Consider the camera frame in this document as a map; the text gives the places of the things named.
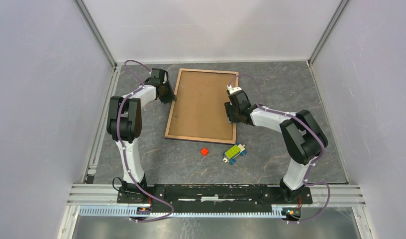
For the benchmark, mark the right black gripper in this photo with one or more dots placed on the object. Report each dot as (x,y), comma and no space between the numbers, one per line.
(229,109)

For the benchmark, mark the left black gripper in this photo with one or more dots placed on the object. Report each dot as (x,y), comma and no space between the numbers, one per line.
(172,97)

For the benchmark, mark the wooden picture frame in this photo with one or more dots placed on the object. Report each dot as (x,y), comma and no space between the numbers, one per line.
(171,109)

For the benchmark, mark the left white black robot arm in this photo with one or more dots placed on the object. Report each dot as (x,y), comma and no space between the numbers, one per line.
(124,124)

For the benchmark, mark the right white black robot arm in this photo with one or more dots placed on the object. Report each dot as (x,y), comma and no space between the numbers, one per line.
(304,139)

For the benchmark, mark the green blue toy brick car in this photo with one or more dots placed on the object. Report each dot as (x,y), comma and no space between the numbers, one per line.
(230,155)

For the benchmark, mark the small orange cube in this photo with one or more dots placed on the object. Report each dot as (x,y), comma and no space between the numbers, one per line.
(204,151)

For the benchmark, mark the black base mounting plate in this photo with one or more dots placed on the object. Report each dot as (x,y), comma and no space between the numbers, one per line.
(213,198)

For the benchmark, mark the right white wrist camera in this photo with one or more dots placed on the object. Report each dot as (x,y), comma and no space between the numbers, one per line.
(232,90)

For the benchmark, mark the left corner aluminium post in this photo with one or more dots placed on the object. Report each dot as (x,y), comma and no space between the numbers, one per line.
(81,5)

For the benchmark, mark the corner aluminium post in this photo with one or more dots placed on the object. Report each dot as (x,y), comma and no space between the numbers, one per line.
(328,30)
(81,5)

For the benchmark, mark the white slotted cable duct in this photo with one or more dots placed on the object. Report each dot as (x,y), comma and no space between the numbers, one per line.
(136,212)

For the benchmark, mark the aluminium rail front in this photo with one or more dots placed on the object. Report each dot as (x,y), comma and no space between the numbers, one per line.
(344,195)

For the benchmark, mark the right corner aluminium post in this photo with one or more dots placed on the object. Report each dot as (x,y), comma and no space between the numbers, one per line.
(328,30)

